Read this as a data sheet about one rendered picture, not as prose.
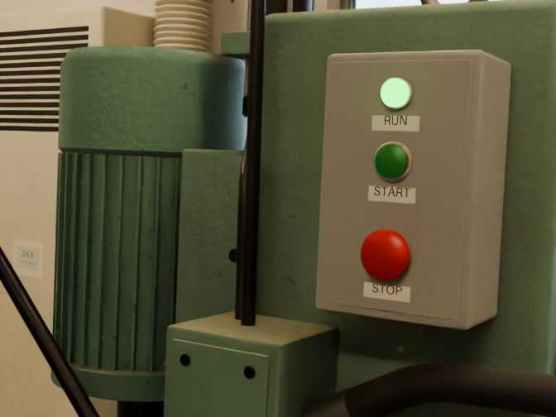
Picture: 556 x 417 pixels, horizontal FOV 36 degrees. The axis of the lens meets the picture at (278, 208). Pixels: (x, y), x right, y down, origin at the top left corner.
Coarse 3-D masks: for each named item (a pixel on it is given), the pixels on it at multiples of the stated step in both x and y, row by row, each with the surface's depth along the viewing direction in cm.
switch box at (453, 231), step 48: (336, 96) 52; (432, 96) 49; (480, 96) 48; (336, 144) 52; (432, 144) 49; (480, 144) 48; (336, 192) 53; (432, 192) 49; (480, 192) 49; (336, 240) 53; (432, 240) 49; (480, 240) 50; (336, 288) 53; (432, 288) 50; (480, 288) 50
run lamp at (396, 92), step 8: (392, 80) 50; (400, 80) 50; (408, 80) 50; (384, 88) 50; (392, 88) 50; (400, 88) 50; (408, 88) 50; (384, 96) 50; (392, 96) 50; (400, 96) 50; (408, 96) 50; (384, 104) 51; (392, 104) 50; (400, 104) 50
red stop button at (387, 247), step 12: (372, 240) 50; (384, 240) 50; (396, 240) 50; (372, 252) 50; (384, 252) 50; (396, 252) 50; (408, 252) 50; (372, 264) 50; (384, 264) 50; (396, 264) 50; (408, 264) 50; (372, 276) 51; (384, 276) 50; (396, 276) 50
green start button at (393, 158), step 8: (384, 144) 51; (392, 144) 50; (400, 144) 50; (376, 152) 51; (384, 152) 50; (392, 152) 50; (400, 152) 50; (408, 152) 50; (376, 160) 51; (384, 160) 50; (392, 160) 50; (400, 160) 50; (408, 160) 50; (376, 168) 51; (384, 168) 50; (392, 168) 50; (400, 168) 50; (408, 168) 50; (384, 176) 50; (392, 176) 50; (400, 176) 50
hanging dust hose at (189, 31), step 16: (160, 0) 225; (176, 0) 223; (192, 0) 223; (208, 0) 228; (160, 16) 226; (176, 16) 224; (192, 16) 224; (208, 16) 231; (160, 32) 225; (176, 32) 223; (192, 32) 224; (208, 32) 229; (176, 48) 224; (192, 48) 224
